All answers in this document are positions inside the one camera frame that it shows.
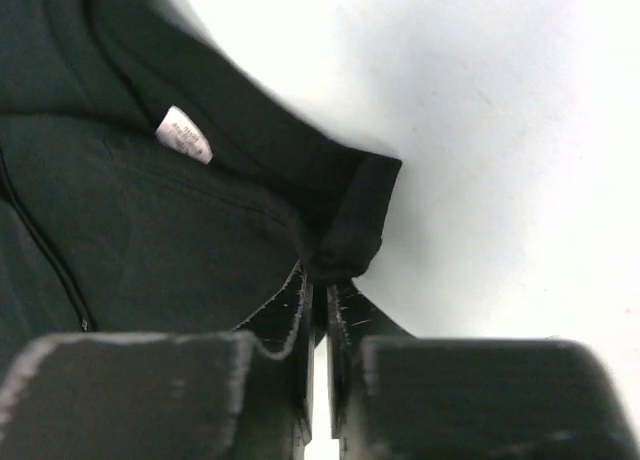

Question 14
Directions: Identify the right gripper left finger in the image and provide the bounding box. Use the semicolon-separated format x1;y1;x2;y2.
1;267;315;459

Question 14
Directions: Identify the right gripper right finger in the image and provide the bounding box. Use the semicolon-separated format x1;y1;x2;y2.
326;282;635;459

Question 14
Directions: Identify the black polo shirt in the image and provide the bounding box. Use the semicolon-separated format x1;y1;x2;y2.
1;0;401;363

